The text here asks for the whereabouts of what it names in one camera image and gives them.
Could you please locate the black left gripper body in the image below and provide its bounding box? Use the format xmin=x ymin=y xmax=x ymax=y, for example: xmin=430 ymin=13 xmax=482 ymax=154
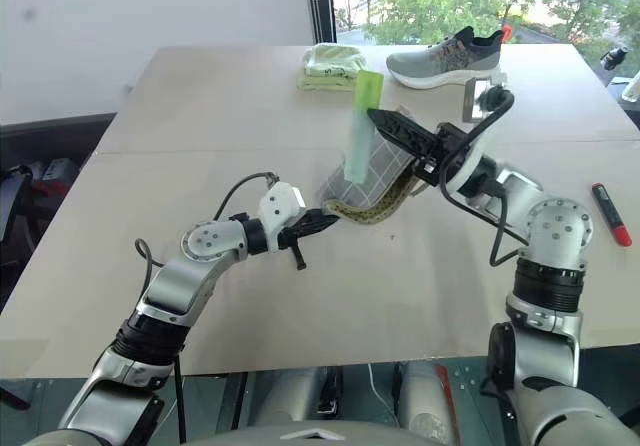
xmin=273 ymin=218 xmax=314 ymax=272

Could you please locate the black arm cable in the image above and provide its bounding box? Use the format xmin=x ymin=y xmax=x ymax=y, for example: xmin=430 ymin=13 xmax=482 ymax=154
xmin=438 ymin=85 xmax=516 ymax=268
xmin=133 ymin=169 xmax=279 ymax=287

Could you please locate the red strip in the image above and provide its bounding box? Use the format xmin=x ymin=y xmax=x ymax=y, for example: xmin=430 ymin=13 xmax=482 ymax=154
xmin=436 ymin=363 xmax=462 ymax=446

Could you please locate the grey plaid pouch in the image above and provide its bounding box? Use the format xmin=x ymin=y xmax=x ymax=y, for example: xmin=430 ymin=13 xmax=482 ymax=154
xmin=319 ymin=113 xmax=426 ymax=226

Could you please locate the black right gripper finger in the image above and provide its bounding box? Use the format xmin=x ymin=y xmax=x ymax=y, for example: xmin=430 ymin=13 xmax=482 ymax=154
xmin=367 ymin=109 xmax=441 ymax=145
xmin=372 ymin=119 xmax=434 ymax=165

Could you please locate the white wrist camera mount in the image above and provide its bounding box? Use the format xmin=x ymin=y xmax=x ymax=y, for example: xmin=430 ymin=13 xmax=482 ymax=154
xmin=444 ymin=72 xmax=511 ymax=198
xmin=257 ymin=181 xmax=306 ymax=240

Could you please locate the grey rounded robot leg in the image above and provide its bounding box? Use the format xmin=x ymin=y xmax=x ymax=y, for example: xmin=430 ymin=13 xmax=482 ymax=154
xmin=257 ymin=368 xmax=326 ymax=425
xmin=398 ymin=362 xmax=459 ymax=445

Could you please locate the thin white cable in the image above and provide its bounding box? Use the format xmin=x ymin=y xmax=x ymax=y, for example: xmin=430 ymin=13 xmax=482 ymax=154
xmin=366 ymin=365 xmax=381 ymax=407

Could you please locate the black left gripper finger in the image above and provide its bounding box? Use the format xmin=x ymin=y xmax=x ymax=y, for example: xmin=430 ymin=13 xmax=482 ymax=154
xmin=299 ymin=209 xmax=341 ymax=230
xmin=299 ymin=217 xmax=340 ymax=240

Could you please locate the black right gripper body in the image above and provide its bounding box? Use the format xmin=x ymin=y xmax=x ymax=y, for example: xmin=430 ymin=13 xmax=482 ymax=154
xmin=409 ymin=123 xmax=474 ymax=187

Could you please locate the red and grey box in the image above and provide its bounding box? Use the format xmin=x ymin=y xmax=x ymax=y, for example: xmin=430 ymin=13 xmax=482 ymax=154
xmin=32 ymin=157 xmax=84 ymax=195

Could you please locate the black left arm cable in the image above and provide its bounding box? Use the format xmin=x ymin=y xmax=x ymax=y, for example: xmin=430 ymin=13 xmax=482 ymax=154
xmin=133 ymin=169 xmax=279 ymax=287

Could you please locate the folded light green towel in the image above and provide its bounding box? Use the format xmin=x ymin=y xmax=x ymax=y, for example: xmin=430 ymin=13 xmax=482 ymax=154
xmin=297 ymin=43 xmax=369 ymax=92

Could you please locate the small black device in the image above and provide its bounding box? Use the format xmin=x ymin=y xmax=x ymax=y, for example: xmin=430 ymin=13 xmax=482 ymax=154
xmin=599 ymin=44 xmax=630 ymax=71

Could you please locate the grey robot chest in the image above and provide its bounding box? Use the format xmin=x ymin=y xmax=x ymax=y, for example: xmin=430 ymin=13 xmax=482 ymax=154
xmin=189 ymin=418 xmax=431 ymax=446

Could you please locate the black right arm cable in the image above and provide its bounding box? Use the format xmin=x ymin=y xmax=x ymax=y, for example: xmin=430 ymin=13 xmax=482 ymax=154
xmin=438 ymin=85 xmax=516 ymax=268

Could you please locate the grey knit sneaker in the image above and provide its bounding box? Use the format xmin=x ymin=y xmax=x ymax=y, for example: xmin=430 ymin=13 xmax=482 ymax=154
xmin=385 ymin=24 xmax=512 ymax=90

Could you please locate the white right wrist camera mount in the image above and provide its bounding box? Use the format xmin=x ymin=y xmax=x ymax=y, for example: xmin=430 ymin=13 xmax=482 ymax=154
xmin=444 ymin=72 xmax=511 ymax=198

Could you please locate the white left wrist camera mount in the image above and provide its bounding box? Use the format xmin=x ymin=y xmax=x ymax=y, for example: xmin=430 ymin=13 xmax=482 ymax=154
xmin=257 ymin=181 xmax=306 ymax=240

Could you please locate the black window frame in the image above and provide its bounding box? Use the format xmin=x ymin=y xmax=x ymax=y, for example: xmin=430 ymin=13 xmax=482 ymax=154
xmin=304 ymin=0 xmax=336 ymax=47

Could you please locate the black marker with red cap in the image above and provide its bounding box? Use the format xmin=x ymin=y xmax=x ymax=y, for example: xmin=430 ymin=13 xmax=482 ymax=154
xmin=591 ymin=182 xmax=633 ymax=247

